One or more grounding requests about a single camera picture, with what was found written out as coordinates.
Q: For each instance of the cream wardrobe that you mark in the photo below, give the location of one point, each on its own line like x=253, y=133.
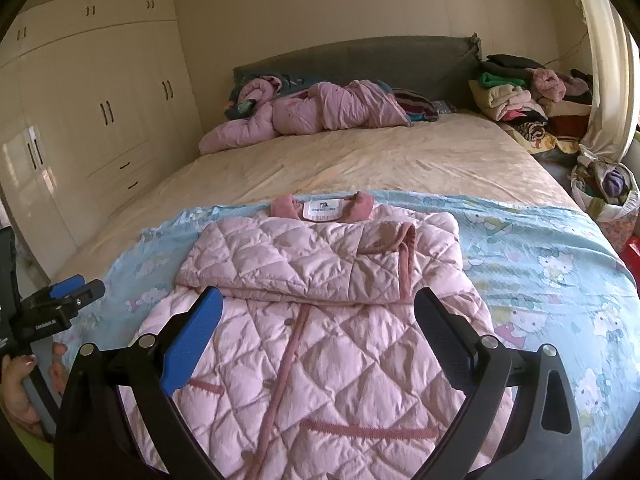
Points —
x=100, y=85

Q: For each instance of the yellow-green cloth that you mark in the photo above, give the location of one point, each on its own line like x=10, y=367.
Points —
x=35, y=455

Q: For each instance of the blue cartoon printed blanket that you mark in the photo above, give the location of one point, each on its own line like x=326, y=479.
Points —
x=525, y=260

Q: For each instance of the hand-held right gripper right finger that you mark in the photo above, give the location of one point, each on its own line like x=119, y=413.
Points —
x=442, y=335

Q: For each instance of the pink quilted jacket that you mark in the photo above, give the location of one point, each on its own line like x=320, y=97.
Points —
x=325, y=260

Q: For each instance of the cream curtain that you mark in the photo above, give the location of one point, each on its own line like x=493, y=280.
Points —
x=607, y=60

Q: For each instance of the bed with beige sheet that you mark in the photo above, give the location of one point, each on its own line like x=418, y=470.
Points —
x=350, y=160

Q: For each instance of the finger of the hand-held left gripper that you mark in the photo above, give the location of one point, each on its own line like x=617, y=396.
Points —
x=92, y=291
x=67, y=286

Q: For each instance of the bag of clothes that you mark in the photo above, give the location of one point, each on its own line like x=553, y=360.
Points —
x=605, y=185

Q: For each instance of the red box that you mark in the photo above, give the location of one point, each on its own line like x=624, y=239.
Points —
x=634, y=255

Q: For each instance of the grey headboard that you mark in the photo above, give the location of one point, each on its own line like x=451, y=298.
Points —
x=375, y=60

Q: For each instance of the dark printed pillow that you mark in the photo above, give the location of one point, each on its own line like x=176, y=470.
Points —
x=295, y=89

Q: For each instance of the striped cloth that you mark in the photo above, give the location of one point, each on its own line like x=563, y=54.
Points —
x=417, y=105

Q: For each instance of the crumpled pink padded garment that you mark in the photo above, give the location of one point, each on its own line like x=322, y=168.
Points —
x=310, y=110

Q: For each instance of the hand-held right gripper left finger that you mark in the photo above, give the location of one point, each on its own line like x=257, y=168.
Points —
x=195, y=340

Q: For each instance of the pile of folded clothes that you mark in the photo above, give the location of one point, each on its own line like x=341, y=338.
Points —
x=520, y=95

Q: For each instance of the person's left hand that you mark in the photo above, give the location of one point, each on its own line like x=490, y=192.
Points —
x=15, y=395

